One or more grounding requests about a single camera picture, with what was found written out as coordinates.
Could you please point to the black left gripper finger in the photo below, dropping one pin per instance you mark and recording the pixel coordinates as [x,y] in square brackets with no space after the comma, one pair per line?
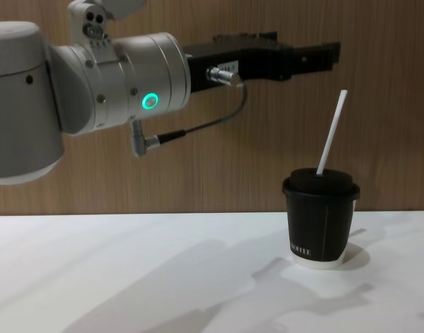
[314,61]
[328,46]

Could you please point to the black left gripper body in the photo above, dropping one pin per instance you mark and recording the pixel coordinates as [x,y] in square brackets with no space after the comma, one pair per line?
[253,60]

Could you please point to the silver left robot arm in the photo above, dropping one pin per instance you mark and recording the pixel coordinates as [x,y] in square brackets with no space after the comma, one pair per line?
[76,83]

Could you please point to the white paper straw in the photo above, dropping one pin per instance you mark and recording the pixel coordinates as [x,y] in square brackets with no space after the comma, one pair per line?
[333,132]

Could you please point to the black plastic cup lid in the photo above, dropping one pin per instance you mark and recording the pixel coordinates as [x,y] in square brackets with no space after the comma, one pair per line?
[321,187]

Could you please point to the black paper cup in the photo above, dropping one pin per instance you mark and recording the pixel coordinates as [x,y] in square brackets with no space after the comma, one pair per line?
[317,232]

